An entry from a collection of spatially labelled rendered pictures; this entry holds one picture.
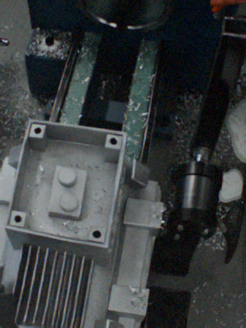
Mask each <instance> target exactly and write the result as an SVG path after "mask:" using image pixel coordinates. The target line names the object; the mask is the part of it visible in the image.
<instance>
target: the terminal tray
mask: <svg viewBox="0 0 246 328"><path fill-rule="evenodd" d="M56 146H57V150H55V151H53V152H52V154H51V151H52V150H53V149H55V147H56ZM126 146H127V133H124V132H119V131H114V130H105V129H100V128H96V127H87V126H77V125H71V124H63V123H58V122H56V123H54V122H46V121H41V120H32V119H30V120H29V126H28V128H27V131H26V136H25V139H24V142H23V148H22V150H21V154H20V159H19V162H18V167H17V169H16V175H15V181H14V184H13V186H12V195H11V198H10V205H9V208H8V211H7V219H6V221H5V224H4V226H5V227H4V228H5V230H6V232H7V236H8V238H9V241H10V242H11V245H12V248H13V250H21V247H22V245H23V246H24V247H25V249H26V250H29V249H30V246H32V248H33V251H38V247H40V248H41V250H42V252H47V248H48V249H49V251H50V253H53V254H55V253H56V250H58V252H59V255H62V256H64V253H67V255H68V256H69V257H73V254H76V257H77V258H78V259H81V260H82V259H83V256H85V257H86V261H89V262H92V258H93V259H94V263H95V264H97V265H100V266H102V267H107V264H110V263H111V254H112V251H113V242H114V240H115V236H116V230H117V223H118V219H119V208H120V207H121V201H122V194H123V187H124V180H125V173H126V170H127V158H128V157H127V155H126V154H125V153H126ZM41 153H42V154H41ZM54 155H56V158H55V157H54ZM39 157H41V158H42V159H41V160H43V162H41V161H39V160H38V159H39ZM51 158H54V159H57V161H55V160H52V159H51ZM83 162H85V164H86V165H84V163H83ZM103 163H104V165H102V164H103ZM75 164H76V165H78V167H80V168H79V169H76V168H78V167H76V165H75ZM40 165H41V166H42V168H43V171H44V172H45V174H43V172H42V170H41V168H40ZM71 165H72V168H71ZM88 166H90V168H92V169H94V170H93V171H91V170H90V169H89V167H88ZM99 166H101V168H95V167H99ZM103 169H104V170H103ZM101 170H103V172H102V171H101ZM107 171H109V172H110V173H111V175H109V173H108V172H107ZM47 172H49V175H47ZM41 173H42V174H41ZM42 177H43V179H42V180H41V181H40V182H39V179H41V178H42ZM52 177H53V179H52ZM87 177H88V178H89V181H90V182H91V184H89V183H88V182H87ZM113 177H114V178H113ZM45 178H46V181H45ZM112 178H113V180H112V182H111V183H110V184H109V182H110V181H111V179H112ZM99 179H101V180H99ZM52 181H53V184H51V182H52ZM26 184H27V185H28V186H30V188H31V189H30V188H29V187H28V186H27V185H26ZM36 185H37V186H36ZM102 189H103V190H105V191H108V192H107V193H106V192H104V191H103V190H102ZM30 190H31V191H30ZM37 191H38V193H39V195H38V193H37ZM95 193H98V195H97V196H95ZM48 194H49V195H50V196H48ZM37 195H38V196H37ZM104 195H106V196H105V197H104ZM36 196H37V199H36V200H35V201H34V199H35V198H36ZM92 198H94V199H96V200H97V201H98V200H100V199H101V198H102V199H101V200H100V201H98V202H97V201H94V200H93V199H92ZM27 201H28V202H29V203H26V202H27ZM85 205H87V208H86V207H85ZM98 205H100V207H102V208H103V210H102V211H100V210H101V208H98ZM35 207H36V208H37V209H38V211H39V212H37V211H36V209H35ZM105 208H106V210H105ZM97 209H98V211H99V212H100V214H102V212H103V211H104V210H105V211H104V214H102V215H99V214H97ZM29 211H30V212H31V213H33V214H35V215H30V213H29ZM81 212H83V217H82V218H81V220H80V217H81ZM94 212H96V214H95V213H94ZM88 214H89V216H86V215H88ZM27 215H29V216H27ZM48 215H50V216H51V217H48ZM106 215H108V216H107V218H106V220H105V222H104V223H103V222H102V221H103V219H104V217H105V216H106ZM90 217H91V219H90V220H87V219H89V218H90ZM67 221H69V223H68V224H66V225H67V226H68V227H69V228H70V229H72V230H70V229H69V230H67V227H66V226H65V225H63V226H62V224H63V223H66V222H67ZM75 221H76V222H75ZM74 222H75V227H74ZM40 223H42V227H43V229H41V227H40V225H39V224H40ZM29 225H30V227H29ZM81 226H82V228H81V229H78V228H80V227H81ZM100 226H102V228H101V227H100ZM73 229H74V231H76V232H77V233H76V234H75V233H74V231H73ZM86 229H87V230H86ZM85 230H86V231H85ZM57 233H59V235H56V234H57ZM88 234H89V236H87V235H88ZM62 235H65V236H62ZM77 237H79V238H80V239H78V238H77Z"/></svg>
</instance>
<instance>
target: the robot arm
mask: <svg viewBox="0 0 246 328"><path fill-rule="evenodd" d="M3 270H4V267H2V266H0V328H19V327H18V326H17V325H16V324H15V302H14V301H15V297H14V294H12V293H10V292H8V291H6V292H3V291H4V285H3V284H1V279H2V275H3Z"/></svg>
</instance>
